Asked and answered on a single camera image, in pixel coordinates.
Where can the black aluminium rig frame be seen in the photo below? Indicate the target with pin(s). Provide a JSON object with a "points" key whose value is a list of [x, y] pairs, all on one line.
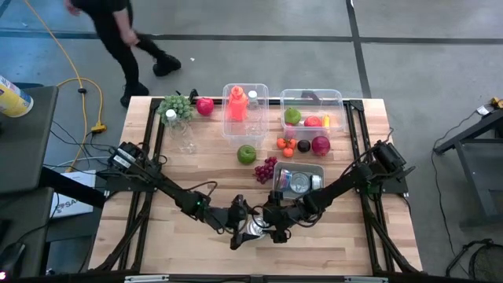
{"points": [[151, 118]]}

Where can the yellow wipes canister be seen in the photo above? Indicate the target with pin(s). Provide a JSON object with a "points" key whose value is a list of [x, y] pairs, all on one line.
{"points": [[13, 100]]}

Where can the white printed paper sheet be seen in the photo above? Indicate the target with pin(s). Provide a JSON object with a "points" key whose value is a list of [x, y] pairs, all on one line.
{"points": [[72, 192]]}

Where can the clear plastic bottle white cap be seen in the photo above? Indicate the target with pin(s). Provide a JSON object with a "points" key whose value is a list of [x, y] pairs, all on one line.
{"points": [[254, 114], [180, 131]]}

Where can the orange plastic squeeze bottle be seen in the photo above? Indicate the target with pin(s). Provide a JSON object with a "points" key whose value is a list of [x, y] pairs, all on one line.
{"points": [[237, 106]]}

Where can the small yellow tool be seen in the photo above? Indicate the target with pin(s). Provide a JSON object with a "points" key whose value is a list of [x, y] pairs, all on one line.
{"points": [[497, 103]]}

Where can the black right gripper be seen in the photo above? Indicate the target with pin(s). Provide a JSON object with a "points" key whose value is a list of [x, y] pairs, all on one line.
{"points": [[287, 217]]}

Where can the yellow banana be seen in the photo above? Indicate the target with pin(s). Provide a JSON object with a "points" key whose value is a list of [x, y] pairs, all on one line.
{"points": [[326, 121]]}

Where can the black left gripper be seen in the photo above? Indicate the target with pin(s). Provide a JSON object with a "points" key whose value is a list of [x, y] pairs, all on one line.
{"points": [[232, 221]]}

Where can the black computer mouse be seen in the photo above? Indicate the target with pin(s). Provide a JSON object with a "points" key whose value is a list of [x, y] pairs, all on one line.
{"points": [[9, 255]]}

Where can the light green pear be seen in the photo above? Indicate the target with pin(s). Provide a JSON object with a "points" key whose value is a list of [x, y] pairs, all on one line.
{"points": [[292, 116]]}

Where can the dark brown avocado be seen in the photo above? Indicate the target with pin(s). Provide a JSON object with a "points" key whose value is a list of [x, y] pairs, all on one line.
{"points": [[303, 146]]}

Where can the orange tomato cluster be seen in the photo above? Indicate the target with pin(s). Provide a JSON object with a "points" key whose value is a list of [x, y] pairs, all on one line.
{"points": [[287, 146]]}

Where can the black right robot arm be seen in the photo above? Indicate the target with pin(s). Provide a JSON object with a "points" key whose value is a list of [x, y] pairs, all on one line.
{"points": [[346, 181]]}

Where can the light grey plastic tray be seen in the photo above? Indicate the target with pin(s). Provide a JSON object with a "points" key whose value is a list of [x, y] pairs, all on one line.
{"points": [[298, 167]]}

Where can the olive label tin can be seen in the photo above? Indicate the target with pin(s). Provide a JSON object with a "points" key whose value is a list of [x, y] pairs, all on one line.
{"points": [[257, 227]]}

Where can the dark crimson apple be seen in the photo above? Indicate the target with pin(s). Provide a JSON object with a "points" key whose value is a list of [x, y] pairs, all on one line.
{"points": [[204, 106]]}

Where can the red pomegranate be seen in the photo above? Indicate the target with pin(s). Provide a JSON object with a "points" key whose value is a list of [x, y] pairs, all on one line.
{"points": [[321, 145]]}

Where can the person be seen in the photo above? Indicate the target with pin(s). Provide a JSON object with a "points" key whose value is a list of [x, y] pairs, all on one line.
{"points": [[114, 31]]}

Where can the bright red apple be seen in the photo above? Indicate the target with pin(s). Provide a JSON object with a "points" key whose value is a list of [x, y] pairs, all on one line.
{"points": [[313, 121]]}

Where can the black mesh waste bin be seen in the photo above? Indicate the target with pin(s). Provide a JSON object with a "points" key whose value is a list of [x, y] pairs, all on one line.
{"points": [[487, 261]]}

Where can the purple grape bunch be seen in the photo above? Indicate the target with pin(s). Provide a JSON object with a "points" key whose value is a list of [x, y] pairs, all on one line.
{"points": [[265, 170]]}

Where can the Wild Planet tuna can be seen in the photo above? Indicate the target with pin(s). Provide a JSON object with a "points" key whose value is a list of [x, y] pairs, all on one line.
{"points": [[285, 178]]}

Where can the clear plastic storage bin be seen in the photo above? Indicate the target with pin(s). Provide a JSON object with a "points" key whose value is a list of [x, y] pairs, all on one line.
{"points": [[232, 131], [334, 98]]}

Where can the black side table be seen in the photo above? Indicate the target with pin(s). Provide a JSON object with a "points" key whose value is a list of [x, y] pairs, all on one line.
{"points": [[483, 173]]}

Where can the black desk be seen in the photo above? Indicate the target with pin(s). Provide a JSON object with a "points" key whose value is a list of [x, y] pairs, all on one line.
{"points": [[27, 137], [23, 228]]}

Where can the teal label tuna can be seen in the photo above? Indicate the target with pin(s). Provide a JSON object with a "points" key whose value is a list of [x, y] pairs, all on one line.
{"points": [[316, 181]]}

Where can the green apple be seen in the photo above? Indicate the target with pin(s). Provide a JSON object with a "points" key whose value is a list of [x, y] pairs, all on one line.
{"points": [[246, 153]]}

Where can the silver mounting plate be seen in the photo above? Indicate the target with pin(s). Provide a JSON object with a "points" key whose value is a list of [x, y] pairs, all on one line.
{"points": [[147, 278], [365, 280]]}

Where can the green grape bunch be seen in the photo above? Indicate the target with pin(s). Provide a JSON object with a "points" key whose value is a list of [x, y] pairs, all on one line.
{"points": [[175, 106]]}

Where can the black frame bracket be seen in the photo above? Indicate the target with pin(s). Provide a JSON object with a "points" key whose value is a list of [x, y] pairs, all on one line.
{"points": [[310, 97], [193, 95]]}

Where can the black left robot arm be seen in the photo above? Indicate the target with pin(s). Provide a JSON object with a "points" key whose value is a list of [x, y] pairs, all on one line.
{"points": [[165, 186]]}

